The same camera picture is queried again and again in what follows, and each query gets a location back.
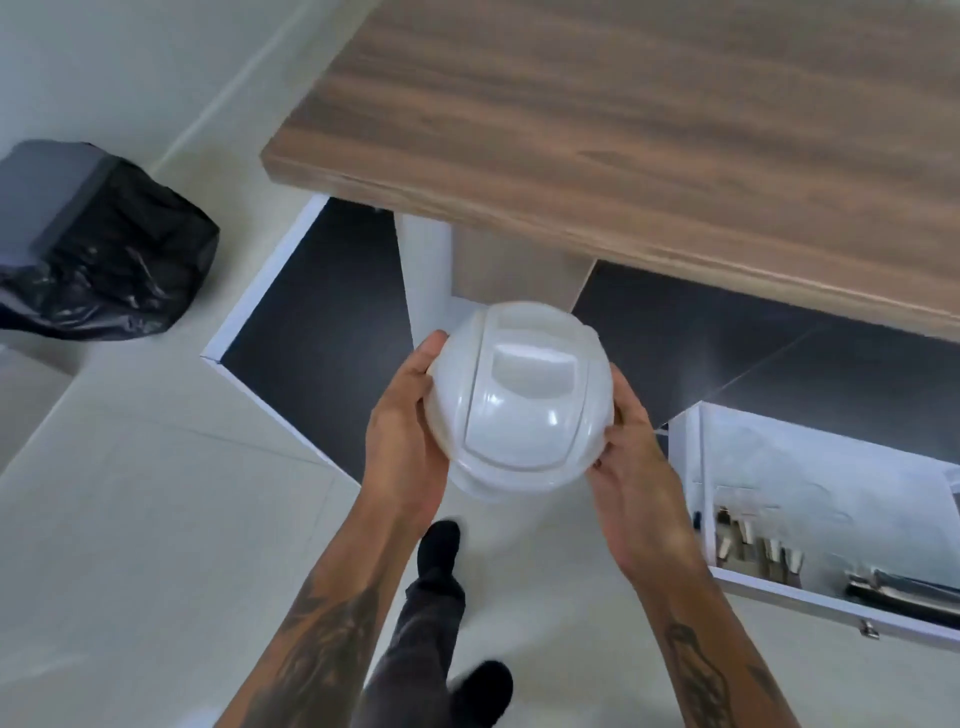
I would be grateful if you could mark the person's right hand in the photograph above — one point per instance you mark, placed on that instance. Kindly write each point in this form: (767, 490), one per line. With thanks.
(645, 495)

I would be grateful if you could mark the person's left hand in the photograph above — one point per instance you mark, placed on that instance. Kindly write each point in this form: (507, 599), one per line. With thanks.
(397, 450)

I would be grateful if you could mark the person's right thumb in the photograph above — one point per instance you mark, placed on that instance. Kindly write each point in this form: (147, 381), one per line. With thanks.
(628, 401)

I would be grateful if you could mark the person's left thumb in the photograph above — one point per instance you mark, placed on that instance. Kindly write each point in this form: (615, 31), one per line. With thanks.
(429, 358)

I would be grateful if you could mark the white round bin lid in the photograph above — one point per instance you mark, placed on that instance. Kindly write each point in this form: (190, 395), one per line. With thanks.
(517, 397)

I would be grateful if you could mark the person's left forearm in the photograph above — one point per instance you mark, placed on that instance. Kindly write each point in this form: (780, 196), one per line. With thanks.
(330, 637)

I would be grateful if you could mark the person's right forearm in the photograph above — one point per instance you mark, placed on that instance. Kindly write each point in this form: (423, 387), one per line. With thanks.
(705, 652)

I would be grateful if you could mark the white table leg panel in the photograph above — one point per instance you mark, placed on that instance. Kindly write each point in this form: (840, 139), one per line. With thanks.
(450, 262)

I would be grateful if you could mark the person's black left shoe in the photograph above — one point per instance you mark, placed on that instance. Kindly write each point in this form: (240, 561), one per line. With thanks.
(439, 551)

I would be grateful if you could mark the person's black shoe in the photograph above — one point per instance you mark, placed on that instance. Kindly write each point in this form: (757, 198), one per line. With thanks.
(439, 551)
(484, 690)

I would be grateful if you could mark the white open drawer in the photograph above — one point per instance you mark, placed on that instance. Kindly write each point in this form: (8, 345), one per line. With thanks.
(817, 487)

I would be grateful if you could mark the person's grey trousers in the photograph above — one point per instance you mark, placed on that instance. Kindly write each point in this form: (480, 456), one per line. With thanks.
(420, 645)

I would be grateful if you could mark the person's black right shoe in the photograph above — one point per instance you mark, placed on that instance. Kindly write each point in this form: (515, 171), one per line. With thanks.
(484, 690)

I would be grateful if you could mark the dark metal utensils bundle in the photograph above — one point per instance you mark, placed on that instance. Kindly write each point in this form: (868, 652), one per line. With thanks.
(892, 589)

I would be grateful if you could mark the small metal drawer lock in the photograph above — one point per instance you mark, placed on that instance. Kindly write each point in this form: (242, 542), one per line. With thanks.
(868, 628)

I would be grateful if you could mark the grey bin with black bag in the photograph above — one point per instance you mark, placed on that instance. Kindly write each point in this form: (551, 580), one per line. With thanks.
(97, 247)

